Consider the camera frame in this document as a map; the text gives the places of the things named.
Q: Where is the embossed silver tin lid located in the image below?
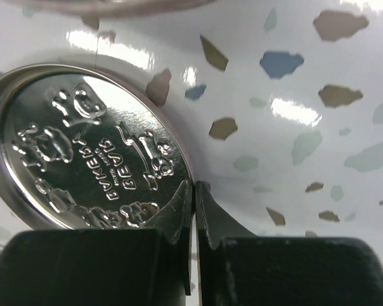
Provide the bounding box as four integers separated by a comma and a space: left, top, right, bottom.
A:
0, 63, 193, 244

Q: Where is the round silver tin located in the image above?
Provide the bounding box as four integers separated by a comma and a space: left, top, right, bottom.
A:
11, 0, 211, 17

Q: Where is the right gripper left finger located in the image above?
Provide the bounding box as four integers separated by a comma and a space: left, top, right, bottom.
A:
0, 180, 193, 305

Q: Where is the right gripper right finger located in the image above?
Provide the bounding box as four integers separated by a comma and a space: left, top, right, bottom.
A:
194, 181, 383, 305

